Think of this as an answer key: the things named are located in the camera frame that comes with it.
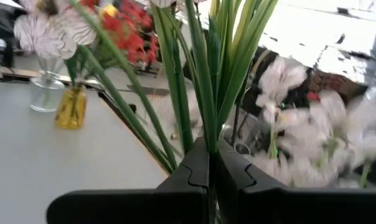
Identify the clear textured glass vase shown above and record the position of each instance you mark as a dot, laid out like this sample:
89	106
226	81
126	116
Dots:
46	96

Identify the yellow artificial tulip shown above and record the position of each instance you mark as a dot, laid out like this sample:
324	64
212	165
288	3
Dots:
108	11

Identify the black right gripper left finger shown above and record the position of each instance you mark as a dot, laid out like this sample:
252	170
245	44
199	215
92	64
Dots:
144	208

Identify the red artificial flower bunch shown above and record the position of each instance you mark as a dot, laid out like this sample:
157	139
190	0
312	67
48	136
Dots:
111	26
135	12
138	46

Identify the amber glass vase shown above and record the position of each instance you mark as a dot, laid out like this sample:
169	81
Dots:
71	109

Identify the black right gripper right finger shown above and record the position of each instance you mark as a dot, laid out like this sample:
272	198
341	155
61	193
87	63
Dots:
300	208

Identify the brown woven basket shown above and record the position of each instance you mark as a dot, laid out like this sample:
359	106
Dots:
331	82

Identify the white veined flower bunch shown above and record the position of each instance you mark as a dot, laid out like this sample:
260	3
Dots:
346	124
281	77
206	77

